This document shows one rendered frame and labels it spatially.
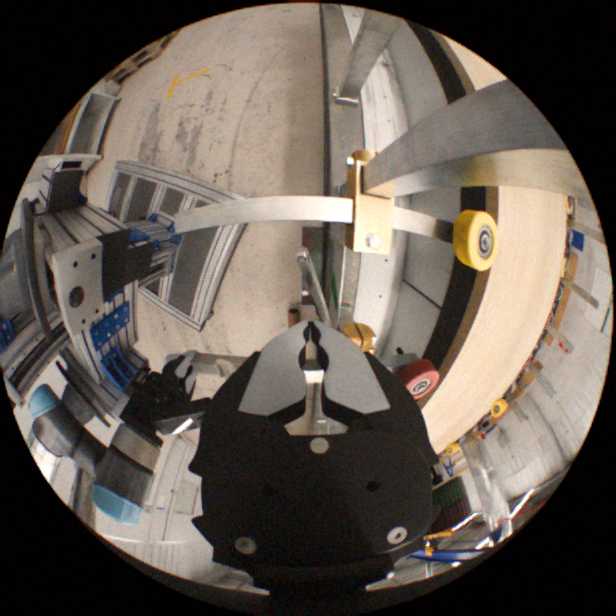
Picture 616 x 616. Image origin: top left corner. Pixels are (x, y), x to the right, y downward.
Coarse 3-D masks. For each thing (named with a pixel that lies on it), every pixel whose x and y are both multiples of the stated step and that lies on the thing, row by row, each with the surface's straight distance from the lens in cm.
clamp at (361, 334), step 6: (348, 324) 28; (354, 324) 29; (360, 324) 29; (342, 330) 27; (348, 330) 27; (354, 330) 27; (360, 330) 27; (366, 330) 28; (372, 330) 28; (348, 336) 26; (354, 336) 26; (360, 336) 26; (366, 336) 26; (372, 336) 27; (354, 342) 26; (360, 342) 26; (366, 342) 26; (372, 342) 29; (366, 348) 27; (372, 348) 28
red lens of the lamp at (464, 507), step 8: (456, 504) 21; (464, 504) 22; (440, 512) 20; (448, 512) 21; (456, 512) 21; (464, 512) 22; (440, 520) 21; (448, 520) 21; (456, 520) 21; (432, 528) 21; (440, 528) 21; (448, 528) 21
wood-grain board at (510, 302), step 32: (480, 64) 66; (512, 192) 39; (544, 192) 63; (512, 224) 37; (544, 224) 60; (512, 256) 38; (544, 256) 62; (480, 288) 33; (512, 288) 42; (544, 288) 71; (480, 320) 35; (512, 320) 50; (544, 320) 94; (448, 352) 38; (480, 352) 43; (512, 352) 67; (448, 384) 43; (480, 384) 61; (448, 416) 66; (480, 416) 116
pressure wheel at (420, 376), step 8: (400, 352) 39; (416, 360) 33; (424, 360) 34; (408, 368) 32; (416, 368) 32; (424, 368) 32; (432, 368) 33; (400, 376) 33; (408, 376) 32; (416, 376) 31; (424, 376) 32; (432, 376) 34; (408, 384) 31; (416, 384) 33; (424, 384) 34; (432, 384) 36; (416, 392) 36; (424, 392) 37
